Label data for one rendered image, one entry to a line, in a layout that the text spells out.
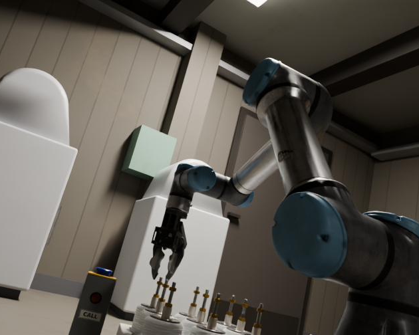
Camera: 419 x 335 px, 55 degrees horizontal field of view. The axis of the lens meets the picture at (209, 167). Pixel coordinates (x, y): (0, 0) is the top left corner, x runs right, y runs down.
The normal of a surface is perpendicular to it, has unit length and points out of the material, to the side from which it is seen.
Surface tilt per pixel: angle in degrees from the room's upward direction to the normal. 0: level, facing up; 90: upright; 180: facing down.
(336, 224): 79
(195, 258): 90
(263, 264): 90
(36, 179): 90
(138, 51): 90
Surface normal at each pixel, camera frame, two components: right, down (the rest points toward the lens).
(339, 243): 0.33, 0.07
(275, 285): 0.49, -0.12
